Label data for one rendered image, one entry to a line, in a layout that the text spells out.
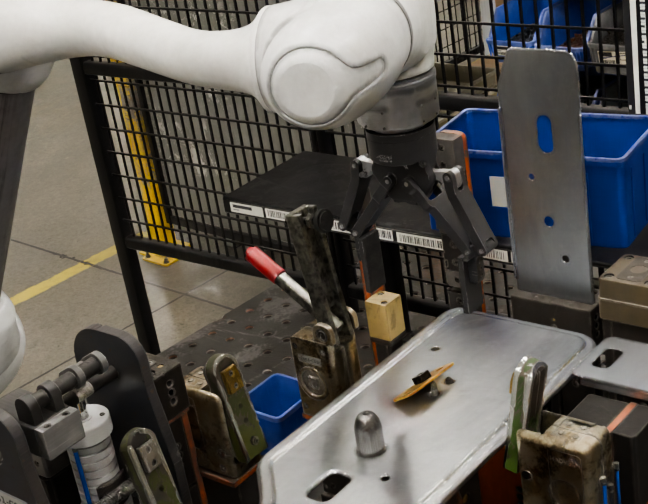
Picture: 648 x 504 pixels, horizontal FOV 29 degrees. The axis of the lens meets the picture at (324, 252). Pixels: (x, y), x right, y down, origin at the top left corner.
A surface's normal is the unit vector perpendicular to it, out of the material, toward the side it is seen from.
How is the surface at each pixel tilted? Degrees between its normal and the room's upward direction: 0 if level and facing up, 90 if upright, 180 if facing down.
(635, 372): 0
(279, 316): 0
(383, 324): 90
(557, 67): 90
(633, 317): 89
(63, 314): 0
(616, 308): 89
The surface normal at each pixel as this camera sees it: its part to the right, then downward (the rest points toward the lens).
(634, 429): -0.15, -0.90
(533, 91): -0.62, 0.41
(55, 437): 0.77, 0.15
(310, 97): -0.18, 0.43
